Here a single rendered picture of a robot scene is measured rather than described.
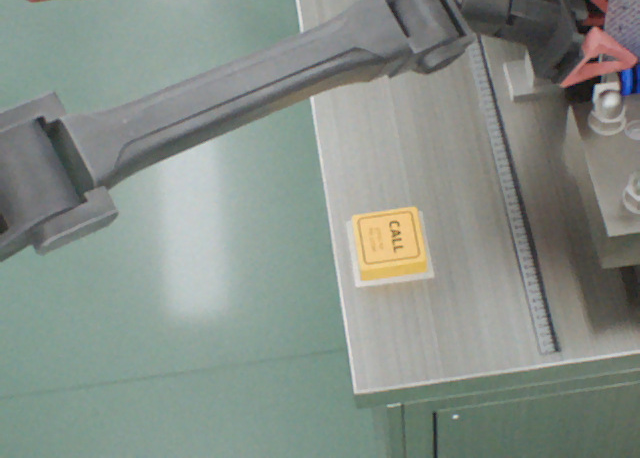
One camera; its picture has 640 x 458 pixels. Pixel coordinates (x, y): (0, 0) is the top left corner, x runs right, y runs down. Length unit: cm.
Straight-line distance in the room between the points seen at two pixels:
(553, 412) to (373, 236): 27
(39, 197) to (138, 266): 149
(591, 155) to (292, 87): 34
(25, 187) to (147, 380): 139
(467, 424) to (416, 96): 37
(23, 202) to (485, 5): 47
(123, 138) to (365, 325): 41
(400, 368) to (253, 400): 102
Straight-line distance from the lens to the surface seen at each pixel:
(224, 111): 103
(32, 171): 97
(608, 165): 126
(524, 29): 121
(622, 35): 130
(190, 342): 235
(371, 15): 111
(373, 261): 131
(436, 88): 147
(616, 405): 141
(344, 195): 139
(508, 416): 138
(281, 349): 232
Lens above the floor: 204
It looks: 57 degrees down
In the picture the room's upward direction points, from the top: 9 degrees counter-clockwise
